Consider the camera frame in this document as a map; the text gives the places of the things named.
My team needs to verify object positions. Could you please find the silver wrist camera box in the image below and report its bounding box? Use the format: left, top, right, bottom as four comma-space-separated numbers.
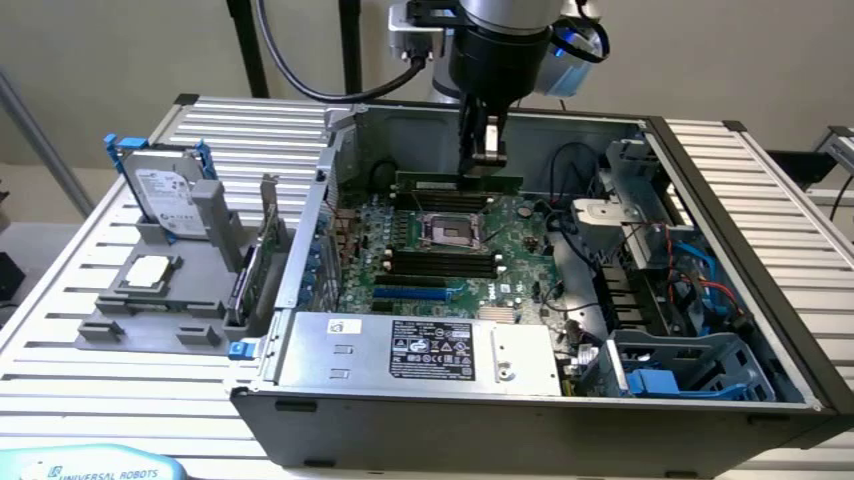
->
385, 3, 447, 63

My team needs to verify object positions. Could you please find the blue expansion slot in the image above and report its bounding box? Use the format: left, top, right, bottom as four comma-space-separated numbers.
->
371, 285, 449, 302

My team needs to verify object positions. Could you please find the blue flat wire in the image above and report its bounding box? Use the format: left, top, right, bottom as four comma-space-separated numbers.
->
669, 238, 720, 296

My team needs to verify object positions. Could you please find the black RAM slot bank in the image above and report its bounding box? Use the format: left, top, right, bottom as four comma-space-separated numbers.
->
395, 188, 493, 215
384, 246, 500, 280

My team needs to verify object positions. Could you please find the green motherboard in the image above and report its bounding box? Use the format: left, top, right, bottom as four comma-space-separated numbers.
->
331, 188, 569, 327

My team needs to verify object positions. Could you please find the hard disk with blue bracket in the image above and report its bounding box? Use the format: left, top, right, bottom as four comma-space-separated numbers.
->
101, 132, 212, 246

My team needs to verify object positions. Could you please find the grey parts rack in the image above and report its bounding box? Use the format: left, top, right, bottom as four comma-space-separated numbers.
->
74, 179, 296, 355

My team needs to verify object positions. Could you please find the silver power supply unit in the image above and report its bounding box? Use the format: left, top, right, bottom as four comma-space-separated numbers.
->
273, 311, 563, 397

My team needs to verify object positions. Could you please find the red wire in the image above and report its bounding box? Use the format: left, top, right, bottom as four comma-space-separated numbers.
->
625, 223, 743, 321

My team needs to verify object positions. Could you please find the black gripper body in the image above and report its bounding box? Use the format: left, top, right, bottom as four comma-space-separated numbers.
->
447, 25, 552, 109

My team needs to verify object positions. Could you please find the green graphics card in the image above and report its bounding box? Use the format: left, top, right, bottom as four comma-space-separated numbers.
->
224, 172, 284, 324

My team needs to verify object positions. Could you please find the silver CPU chip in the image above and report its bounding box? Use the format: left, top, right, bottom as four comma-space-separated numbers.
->
124, 255, 180, 290

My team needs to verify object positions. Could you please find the green RAM stick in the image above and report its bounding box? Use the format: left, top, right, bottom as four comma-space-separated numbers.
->
393, 170, 525, 197

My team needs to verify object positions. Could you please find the black expansion slot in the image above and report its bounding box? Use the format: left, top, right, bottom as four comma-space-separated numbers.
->
372, 272, 448, 289

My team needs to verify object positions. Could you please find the grey disk bay cage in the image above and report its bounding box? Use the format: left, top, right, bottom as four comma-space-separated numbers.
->
577, 328, 780, 402

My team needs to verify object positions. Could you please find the black open PC case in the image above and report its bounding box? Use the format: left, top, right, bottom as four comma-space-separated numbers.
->
228, 102, 839, 469

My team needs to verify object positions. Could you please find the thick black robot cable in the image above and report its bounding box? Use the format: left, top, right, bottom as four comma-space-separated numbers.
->
254, 0, 429, 102

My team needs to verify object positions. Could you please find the CPU socket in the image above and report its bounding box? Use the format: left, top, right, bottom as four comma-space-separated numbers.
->
408, 211, 489, 252

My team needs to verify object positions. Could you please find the teal teach pendant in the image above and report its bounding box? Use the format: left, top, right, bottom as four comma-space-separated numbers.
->
0, 441, 189, 480

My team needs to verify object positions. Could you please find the grey metal post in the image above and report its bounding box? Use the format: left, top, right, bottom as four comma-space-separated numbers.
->
0, 64, 96, 218

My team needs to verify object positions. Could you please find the black stand pole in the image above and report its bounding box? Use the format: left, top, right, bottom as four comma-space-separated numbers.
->
224, 0, 271, 99

